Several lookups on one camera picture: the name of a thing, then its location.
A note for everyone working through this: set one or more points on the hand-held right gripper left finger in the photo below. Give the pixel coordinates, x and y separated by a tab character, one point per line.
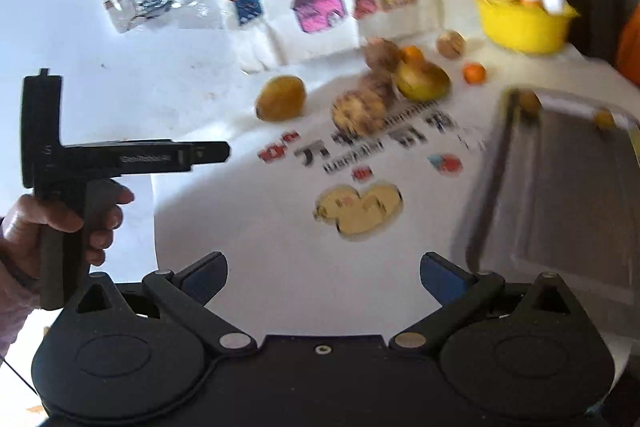
206	278

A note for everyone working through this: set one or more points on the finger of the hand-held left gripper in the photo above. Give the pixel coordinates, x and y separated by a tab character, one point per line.
210	153

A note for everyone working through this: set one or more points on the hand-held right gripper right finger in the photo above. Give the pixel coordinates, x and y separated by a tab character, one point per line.
441	277

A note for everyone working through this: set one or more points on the oval yellow fruit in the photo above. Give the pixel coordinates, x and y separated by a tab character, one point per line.
280	98

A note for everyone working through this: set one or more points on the metal tray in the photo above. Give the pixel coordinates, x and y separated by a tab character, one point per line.
560	207

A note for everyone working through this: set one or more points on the brown spiky fruit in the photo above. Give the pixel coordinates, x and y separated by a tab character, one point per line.
357	113

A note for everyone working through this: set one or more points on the yellow-green pear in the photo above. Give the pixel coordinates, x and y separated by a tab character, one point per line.
424	83

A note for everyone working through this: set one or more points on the brown kiwi with sticker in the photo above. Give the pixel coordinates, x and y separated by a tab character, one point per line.
380	54

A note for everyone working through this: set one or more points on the small orange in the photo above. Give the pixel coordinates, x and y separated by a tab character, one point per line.
474	73
413	54
531	2

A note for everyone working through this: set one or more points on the person's left forearm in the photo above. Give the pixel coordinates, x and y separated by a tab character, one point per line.
12	307

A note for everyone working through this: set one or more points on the person's left hand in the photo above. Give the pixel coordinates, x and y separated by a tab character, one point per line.
22	227

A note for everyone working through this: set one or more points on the printed white tablecloth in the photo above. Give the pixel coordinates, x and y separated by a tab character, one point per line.
280	237

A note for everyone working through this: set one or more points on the round tan fruit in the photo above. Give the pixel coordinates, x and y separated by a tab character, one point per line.
451	45

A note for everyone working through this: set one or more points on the yellow plastic bowl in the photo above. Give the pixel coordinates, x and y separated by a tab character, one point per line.
520	29

